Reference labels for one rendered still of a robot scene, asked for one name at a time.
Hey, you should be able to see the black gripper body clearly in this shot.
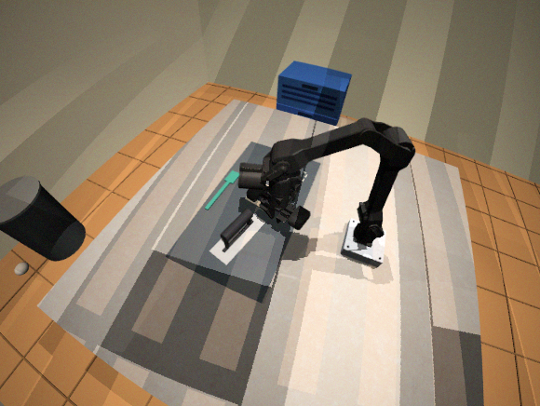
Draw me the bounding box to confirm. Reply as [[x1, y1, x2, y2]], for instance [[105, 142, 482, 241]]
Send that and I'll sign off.
[[247, 185, 311, 230]]

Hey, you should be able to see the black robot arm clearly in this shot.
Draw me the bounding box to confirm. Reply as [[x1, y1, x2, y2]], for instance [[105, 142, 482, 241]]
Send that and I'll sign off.
[[238, 117, 415, 247]]

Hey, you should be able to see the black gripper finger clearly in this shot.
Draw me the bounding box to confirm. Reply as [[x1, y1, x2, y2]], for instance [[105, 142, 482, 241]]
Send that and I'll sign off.
[[277, 213, 289, 223], [259, 203, 275, 220]]

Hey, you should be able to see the cream tile with dark square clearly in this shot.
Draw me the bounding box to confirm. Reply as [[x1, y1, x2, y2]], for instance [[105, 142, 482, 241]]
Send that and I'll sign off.
[[245, 196, 262, 207]]

